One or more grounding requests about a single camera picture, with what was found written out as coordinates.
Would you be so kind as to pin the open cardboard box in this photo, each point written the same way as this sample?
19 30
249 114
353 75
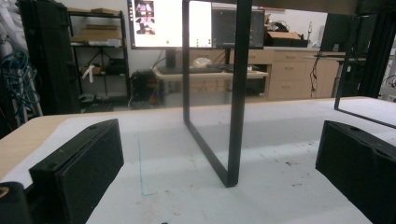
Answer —
281 38

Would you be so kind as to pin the black monitor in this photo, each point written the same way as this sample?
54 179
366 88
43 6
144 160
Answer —
337 33

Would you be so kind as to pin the black metal shelf rack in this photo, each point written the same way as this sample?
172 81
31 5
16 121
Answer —
99 56

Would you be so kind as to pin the black aluminium post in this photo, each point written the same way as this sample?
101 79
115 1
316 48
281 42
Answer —
378 52

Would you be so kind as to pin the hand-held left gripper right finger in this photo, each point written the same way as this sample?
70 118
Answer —
359 168

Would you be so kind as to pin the beige office desk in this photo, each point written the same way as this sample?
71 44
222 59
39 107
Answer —
205 75

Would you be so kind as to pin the tall black case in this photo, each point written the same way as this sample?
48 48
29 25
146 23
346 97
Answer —
51 56

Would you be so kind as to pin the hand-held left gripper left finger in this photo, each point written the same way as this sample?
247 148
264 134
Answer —
85 168

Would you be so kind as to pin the white table cover sheet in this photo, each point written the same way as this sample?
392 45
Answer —
249 161

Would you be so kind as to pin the black metal frame leg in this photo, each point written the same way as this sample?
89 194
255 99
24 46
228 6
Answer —
239 93

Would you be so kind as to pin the lit computer monitor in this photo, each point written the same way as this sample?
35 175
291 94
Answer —
160 23

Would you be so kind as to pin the dark computer monitor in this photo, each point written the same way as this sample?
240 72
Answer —
230 29

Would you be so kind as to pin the clear plastic bag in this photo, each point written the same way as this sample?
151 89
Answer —
201 62

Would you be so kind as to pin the cardboard box on shelf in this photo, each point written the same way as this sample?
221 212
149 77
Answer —
100 32

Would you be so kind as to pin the black computer tower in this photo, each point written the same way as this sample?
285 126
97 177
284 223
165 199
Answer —
144 85

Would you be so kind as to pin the wooden drawer cabinet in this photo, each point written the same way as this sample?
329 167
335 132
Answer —
289 74

